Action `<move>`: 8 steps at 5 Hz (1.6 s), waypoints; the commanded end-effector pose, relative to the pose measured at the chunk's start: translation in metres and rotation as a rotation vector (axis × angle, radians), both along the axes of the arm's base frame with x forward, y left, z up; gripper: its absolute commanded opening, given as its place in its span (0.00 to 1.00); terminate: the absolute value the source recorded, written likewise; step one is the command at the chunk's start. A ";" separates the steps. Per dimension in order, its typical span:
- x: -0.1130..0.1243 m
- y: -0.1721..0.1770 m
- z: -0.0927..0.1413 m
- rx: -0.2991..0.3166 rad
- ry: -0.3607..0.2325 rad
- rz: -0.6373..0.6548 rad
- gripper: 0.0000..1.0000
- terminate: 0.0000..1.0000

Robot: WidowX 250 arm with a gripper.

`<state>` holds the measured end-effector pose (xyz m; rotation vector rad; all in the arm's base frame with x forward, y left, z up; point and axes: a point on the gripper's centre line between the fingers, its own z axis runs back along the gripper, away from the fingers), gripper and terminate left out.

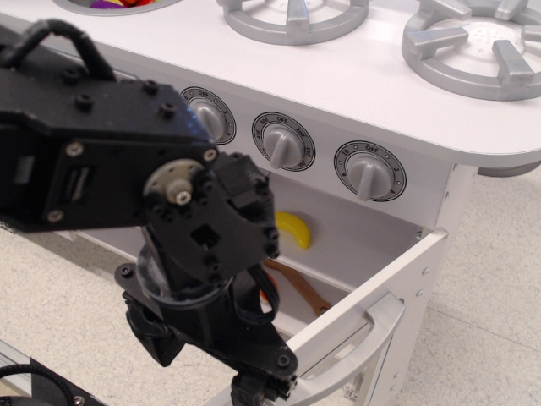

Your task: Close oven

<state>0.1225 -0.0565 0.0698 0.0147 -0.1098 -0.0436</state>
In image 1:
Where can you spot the grey left control knob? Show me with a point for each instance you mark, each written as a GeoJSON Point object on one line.
{"type": "Point", "coordinates": [212, 112]}

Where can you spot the grey right control knob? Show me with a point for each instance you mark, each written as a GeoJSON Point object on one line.
{"type": "Point", "coordinates": [370, 171]}

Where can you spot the aluminium frame rail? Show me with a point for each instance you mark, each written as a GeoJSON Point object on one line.
{"type": "Point", "coordinates": [16, 385]}

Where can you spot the grey control knob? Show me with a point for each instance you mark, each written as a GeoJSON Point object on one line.
{"type": "Point", "coordinates": [370, 171]}
{"type": "Point", "coordinates": [283, 141]}
{"type": "Point", "coordinates": [212, 112]}

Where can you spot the grey left stove burner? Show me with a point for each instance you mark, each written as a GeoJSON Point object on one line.
{"type": "Point", "coordinates": [294, 23]}

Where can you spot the white toy kitchen unit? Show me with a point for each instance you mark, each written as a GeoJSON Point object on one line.
{"type": "Point", "coordinates": [356, 87]}

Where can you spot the grey round sink bowl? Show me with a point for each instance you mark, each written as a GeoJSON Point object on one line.
{"type": "Point", "coordinates": [112, 7]}

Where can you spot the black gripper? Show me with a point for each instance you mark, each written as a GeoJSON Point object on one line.
{"type": "Point", "coordinates": [225, 320]}

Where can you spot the grey middle control knob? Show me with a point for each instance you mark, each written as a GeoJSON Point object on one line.
{"type": "Point", "coordinates": [283, 141]}

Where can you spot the grey stove burner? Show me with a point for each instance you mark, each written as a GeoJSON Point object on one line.
{"type": "Point", "coordinates": [294, 23]}
{"type": "Point", "coordinates": [489, 50]}

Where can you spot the white toy oven door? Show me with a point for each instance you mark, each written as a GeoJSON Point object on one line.
{"type": "Point", "coordinates": [328, 339]}

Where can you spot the yellow toy banana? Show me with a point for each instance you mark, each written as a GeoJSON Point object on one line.
{"type": "Point", "coordinates": [295, 226]}

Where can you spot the brown wooden toy spatula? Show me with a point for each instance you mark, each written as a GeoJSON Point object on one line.
{"type": "Point", "coordinates": [316, 302]}

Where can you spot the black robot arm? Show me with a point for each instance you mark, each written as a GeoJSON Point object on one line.
{"type": "Point", "coordinates": [83, 149]}

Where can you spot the grey right stove burner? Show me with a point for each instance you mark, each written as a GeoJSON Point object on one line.
{"type": "Point", "coordinates": [489, 50]}

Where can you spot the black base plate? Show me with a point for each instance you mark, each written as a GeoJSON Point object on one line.
{"type": "Point", "coordinates": [48, 388]}

